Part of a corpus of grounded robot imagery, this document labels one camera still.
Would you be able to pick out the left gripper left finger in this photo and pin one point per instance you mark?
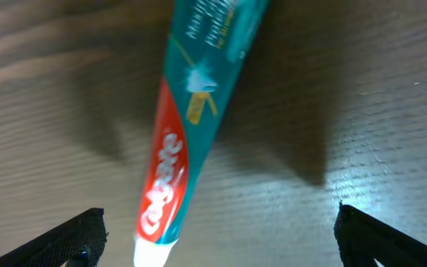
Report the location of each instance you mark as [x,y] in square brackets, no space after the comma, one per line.
[79,241]

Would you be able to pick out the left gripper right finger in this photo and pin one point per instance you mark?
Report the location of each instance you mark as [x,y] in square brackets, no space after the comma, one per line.
[366,241]

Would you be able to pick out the Colgate toothpaste tube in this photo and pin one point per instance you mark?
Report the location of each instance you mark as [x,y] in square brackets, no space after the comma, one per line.
[206,49]

